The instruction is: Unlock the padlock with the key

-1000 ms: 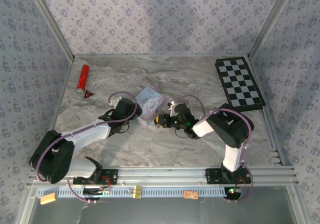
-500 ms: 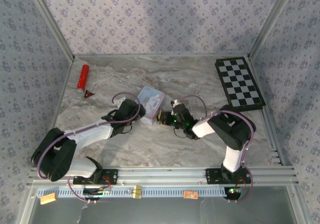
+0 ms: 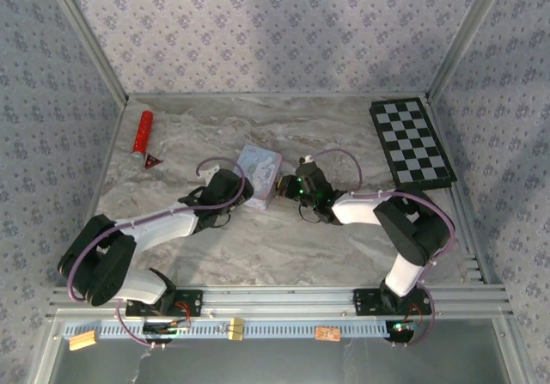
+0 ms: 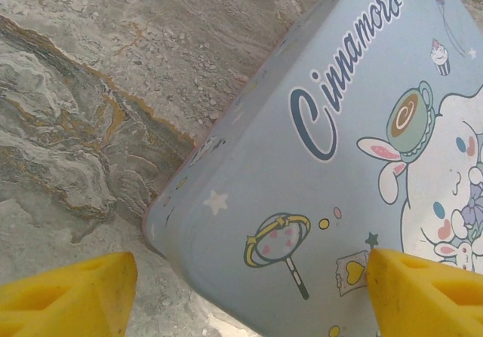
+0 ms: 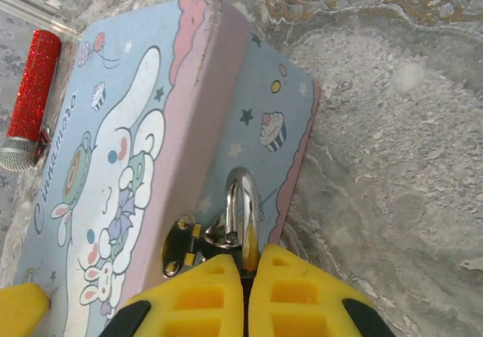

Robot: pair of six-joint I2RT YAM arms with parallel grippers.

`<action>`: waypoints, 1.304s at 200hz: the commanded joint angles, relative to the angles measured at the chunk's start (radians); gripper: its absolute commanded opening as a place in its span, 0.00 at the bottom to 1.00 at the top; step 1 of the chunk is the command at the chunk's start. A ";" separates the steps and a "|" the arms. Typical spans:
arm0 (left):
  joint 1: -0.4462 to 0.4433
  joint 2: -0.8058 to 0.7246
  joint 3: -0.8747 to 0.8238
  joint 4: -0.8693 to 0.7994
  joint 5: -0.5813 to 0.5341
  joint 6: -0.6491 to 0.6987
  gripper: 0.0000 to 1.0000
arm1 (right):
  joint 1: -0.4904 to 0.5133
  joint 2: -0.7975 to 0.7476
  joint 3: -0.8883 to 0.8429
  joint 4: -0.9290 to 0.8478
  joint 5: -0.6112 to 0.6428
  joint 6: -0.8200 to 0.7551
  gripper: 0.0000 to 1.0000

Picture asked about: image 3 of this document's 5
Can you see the blue cartoon tin box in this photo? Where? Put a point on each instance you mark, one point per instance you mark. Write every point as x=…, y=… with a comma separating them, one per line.
x=258, y=173

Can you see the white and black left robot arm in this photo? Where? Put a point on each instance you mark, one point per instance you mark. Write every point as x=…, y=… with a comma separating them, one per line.
x=163, y=227

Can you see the small dark red triangle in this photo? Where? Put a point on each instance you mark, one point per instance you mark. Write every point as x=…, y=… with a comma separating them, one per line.
x=151, y=161

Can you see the red glitter tube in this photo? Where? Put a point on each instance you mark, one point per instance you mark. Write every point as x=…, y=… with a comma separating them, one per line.
x=142, y=132

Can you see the black and grey chessboard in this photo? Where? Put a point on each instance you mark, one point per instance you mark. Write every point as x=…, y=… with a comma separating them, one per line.
x=408, y=143

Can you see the black controller board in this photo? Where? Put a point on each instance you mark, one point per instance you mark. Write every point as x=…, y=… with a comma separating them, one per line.
x=165, y=329
x=399, y=328

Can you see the light wooden block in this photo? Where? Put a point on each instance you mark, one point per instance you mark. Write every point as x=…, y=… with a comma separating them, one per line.
x=83, y=341

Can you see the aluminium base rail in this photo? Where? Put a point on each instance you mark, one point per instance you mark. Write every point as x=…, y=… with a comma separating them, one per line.
x=279, y=302

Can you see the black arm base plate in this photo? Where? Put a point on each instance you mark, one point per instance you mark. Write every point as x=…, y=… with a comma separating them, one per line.
x=365, y=302
x=191, y=302

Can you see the aluminium table edge rail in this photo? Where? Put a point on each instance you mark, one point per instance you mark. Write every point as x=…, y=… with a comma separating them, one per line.
x=460, y=203
x=101, y=178

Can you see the aluminium frame post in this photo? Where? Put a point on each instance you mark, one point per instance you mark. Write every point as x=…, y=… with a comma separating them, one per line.
x=88, y=36
x=467, y=36

